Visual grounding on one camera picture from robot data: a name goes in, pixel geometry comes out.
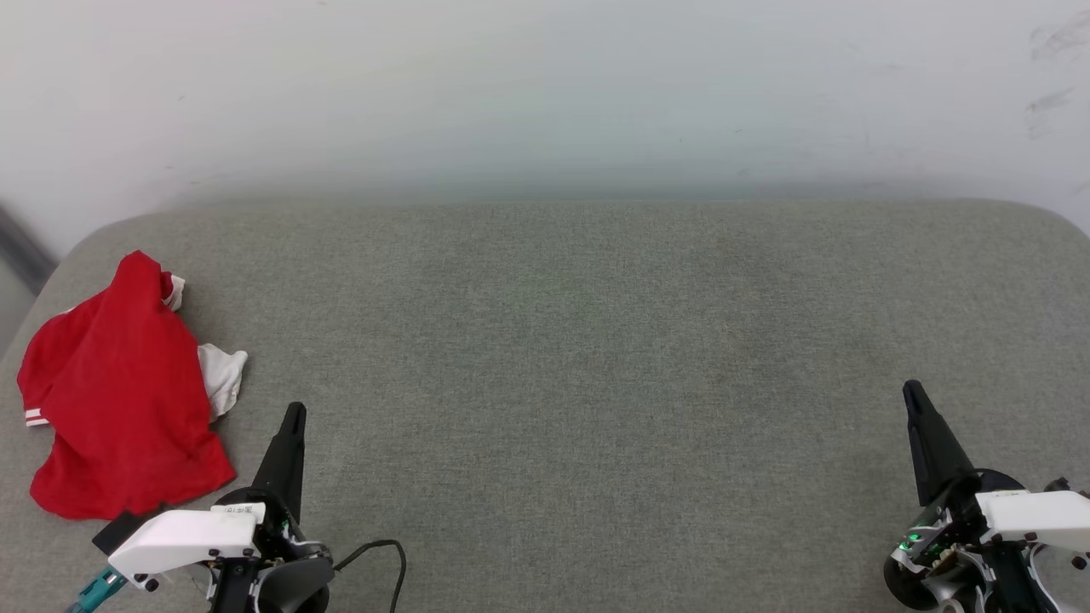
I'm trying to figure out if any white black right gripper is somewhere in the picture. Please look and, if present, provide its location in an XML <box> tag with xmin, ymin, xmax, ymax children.
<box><xmin>892</xmin><ymin>380</ymin><xmax>1090</xmax><ymax>569</ymax></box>

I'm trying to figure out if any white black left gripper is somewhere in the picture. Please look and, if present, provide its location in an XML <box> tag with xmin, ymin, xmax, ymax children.
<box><xmin>108</xmin><ymin>402</ymin><xmax>335</xmax><ymax>591</ymax></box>

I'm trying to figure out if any red and white shirt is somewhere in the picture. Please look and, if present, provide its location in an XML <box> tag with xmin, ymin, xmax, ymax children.
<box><xmin>17</xmin><ymin>250</ymin><xmax>249</xmax><ymax>521</ymax></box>

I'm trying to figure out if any teal cable connector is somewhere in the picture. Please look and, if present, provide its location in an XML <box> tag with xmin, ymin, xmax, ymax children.
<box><xmin>66</xmin><ymin>566</ymin><xmax>129</xmax><ymax>613</ymax></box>

